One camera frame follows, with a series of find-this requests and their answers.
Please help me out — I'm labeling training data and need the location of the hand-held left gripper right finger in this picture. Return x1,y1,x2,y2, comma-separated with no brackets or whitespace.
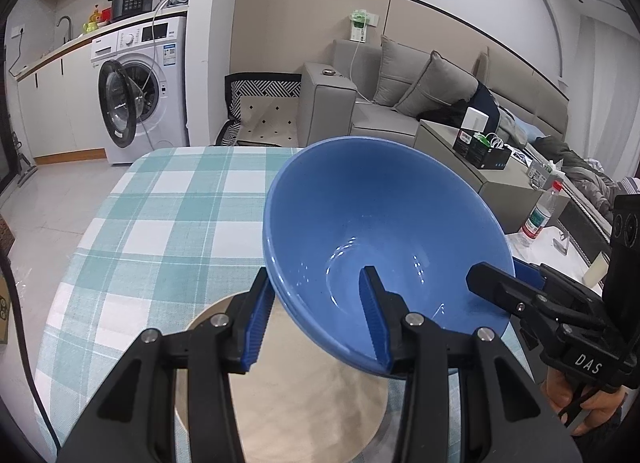
359,265,583,463

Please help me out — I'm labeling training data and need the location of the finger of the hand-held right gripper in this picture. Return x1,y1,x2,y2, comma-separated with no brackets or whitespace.
514,259,603,304
466,262,566,331

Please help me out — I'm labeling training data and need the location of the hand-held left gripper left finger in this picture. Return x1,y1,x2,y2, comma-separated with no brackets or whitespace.
57,267,277,463

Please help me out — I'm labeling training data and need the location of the cream plate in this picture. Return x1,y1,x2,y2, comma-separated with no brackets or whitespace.
172,293,392,461

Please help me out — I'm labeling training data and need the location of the blue bowl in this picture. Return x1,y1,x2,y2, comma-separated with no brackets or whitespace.
262,137,516,378

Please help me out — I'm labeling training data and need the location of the person's right hand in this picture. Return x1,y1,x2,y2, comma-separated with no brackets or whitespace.
542,369,628,437

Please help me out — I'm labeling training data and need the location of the white marble side table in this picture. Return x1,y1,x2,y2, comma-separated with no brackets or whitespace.
505,228,608,294

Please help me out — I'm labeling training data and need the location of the clear water bottle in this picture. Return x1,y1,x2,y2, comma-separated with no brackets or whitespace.
520,180,565,240

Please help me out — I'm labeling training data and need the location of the cream cylinder cup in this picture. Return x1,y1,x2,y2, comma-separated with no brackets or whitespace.
589,252,611,288

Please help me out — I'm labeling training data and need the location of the pile of grey clothes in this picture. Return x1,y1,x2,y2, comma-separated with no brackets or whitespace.
532,136,640,214

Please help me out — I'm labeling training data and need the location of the black cardboard box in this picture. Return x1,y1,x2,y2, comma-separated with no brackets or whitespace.
452,130,513,170

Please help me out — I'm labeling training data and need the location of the teal checked tablecloth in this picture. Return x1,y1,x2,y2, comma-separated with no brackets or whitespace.
35,146,533,463

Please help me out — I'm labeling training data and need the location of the white box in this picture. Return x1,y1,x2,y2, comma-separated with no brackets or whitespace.
462,106,488,134

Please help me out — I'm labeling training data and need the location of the dark jacket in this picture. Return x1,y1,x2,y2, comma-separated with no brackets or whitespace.
470,83,501,129

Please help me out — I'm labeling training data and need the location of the grey sofa pillow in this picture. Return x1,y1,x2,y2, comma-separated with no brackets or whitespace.
392,50,478,119
372,34,435,109

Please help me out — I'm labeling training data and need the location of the grey sofa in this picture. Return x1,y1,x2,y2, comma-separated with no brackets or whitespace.
299,38,571,154

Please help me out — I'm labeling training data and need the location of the white washing machine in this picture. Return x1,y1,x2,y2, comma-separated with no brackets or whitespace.
90,17,190,166

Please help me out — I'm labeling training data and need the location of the grey mop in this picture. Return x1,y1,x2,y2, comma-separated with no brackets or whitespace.
12,136,38,189

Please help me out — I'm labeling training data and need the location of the white kitchen counter cabinet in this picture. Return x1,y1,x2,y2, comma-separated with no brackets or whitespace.
15,33,108,164

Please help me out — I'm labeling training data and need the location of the white charging cable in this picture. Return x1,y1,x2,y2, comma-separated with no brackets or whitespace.
349,40,375,105

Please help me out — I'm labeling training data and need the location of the white wall socket panel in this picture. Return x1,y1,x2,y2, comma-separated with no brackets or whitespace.
347,8,378,44

